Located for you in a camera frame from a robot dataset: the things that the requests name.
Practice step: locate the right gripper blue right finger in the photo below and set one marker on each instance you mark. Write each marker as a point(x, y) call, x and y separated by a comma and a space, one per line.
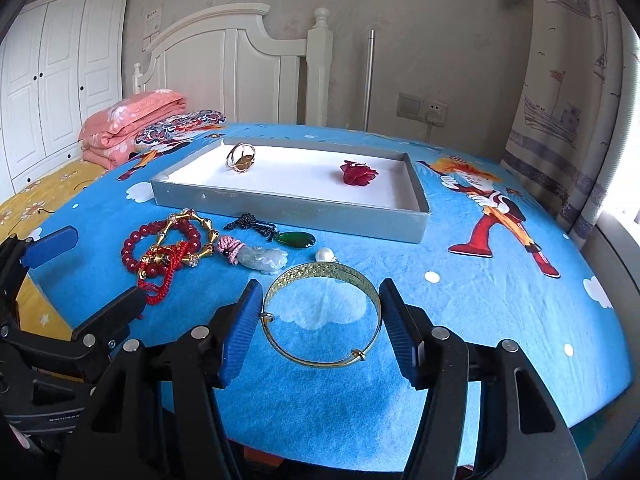
point(404, 329)

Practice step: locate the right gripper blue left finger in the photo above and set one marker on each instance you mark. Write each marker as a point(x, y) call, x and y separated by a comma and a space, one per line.
point(236, 325)

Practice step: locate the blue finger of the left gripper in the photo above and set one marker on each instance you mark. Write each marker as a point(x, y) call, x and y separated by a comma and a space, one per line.
point(39, 252)
point(110, 325)

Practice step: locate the pale jade pendant pink knot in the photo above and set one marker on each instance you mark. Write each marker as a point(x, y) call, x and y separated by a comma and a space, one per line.
point(259, 259)

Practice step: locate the gold bangle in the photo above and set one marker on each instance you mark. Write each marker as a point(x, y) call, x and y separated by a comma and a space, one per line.
point(355, 292)

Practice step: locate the white pearl earring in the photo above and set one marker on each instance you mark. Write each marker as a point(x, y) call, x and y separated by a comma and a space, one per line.
point(325, 254)

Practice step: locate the red flower hair clip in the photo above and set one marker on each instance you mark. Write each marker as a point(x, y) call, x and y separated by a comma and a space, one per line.
point(356, 174)

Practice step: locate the black flower brooch gold clip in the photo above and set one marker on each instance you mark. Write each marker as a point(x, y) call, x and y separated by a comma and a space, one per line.
point(241, 158)

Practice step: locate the yellow floral bed sheet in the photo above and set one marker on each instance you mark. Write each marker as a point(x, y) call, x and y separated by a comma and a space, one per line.
point(22, 215)

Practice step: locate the blue cartoon tablecloth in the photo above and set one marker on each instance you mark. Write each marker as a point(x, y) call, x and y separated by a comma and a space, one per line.
point(321, 384)

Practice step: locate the pink folded blanket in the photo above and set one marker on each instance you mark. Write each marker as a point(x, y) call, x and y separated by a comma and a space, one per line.
point(107, 137)

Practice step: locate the grey shallow tray box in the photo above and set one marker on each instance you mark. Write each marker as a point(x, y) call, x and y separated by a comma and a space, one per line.
point(299, 183)

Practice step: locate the patterned round cushion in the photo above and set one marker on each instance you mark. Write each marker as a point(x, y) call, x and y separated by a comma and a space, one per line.
point(177, 127)

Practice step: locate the white wardrobe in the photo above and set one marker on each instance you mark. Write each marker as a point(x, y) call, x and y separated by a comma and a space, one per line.
point(61, 62)

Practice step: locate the white bed headboard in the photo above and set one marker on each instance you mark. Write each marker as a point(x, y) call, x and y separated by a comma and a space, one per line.
point(224, 59)

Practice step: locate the silver metal pole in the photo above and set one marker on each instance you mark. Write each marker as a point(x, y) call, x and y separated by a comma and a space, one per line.
point(367, 93)

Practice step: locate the ship print curtain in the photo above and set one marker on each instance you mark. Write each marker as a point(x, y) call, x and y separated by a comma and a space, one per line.
point(564, 146)

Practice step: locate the wall socket with plug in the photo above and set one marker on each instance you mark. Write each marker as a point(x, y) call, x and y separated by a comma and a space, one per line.
point(421, 109)

